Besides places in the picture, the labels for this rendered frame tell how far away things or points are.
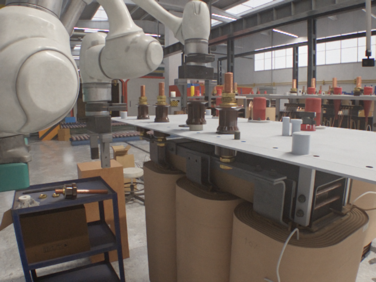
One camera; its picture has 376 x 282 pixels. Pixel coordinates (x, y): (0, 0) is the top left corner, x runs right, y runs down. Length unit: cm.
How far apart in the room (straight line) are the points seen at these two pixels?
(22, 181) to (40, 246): 119
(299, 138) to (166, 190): 101
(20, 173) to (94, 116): 27
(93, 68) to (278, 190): 64
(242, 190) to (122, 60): 69
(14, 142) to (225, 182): 83
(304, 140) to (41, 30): 54
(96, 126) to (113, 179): 155
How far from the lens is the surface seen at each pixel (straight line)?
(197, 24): 97
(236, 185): 109
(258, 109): 139
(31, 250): 181
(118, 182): 230
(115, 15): 70
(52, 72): 42
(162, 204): 150
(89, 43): 80
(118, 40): 67
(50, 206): 162
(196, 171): 114
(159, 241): 163
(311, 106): 118
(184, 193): 119
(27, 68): 41
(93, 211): 234
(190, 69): 95
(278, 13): 1146
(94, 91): 78
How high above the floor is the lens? 147
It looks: 9 degrees down
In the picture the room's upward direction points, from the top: straight up
